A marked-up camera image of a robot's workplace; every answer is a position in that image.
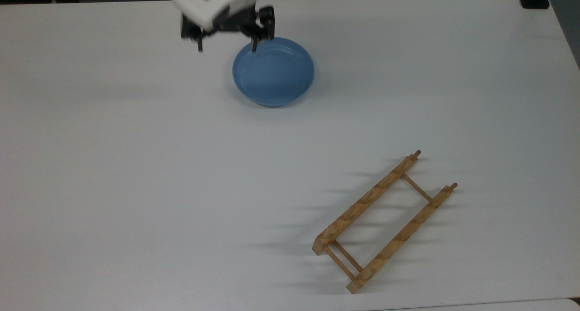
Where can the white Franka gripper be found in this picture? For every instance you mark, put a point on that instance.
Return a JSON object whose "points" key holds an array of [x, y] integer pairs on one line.
{"points": [[208, 2]]}

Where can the blue round plate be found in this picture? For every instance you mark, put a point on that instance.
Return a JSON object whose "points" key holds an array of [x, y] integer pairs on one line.
{"points": [[274, 75]]}

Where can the wooden plate rack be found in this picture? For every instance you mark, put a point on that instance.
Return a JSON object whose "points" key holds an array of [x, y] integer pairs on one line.
{"points": [[362, 206]]}

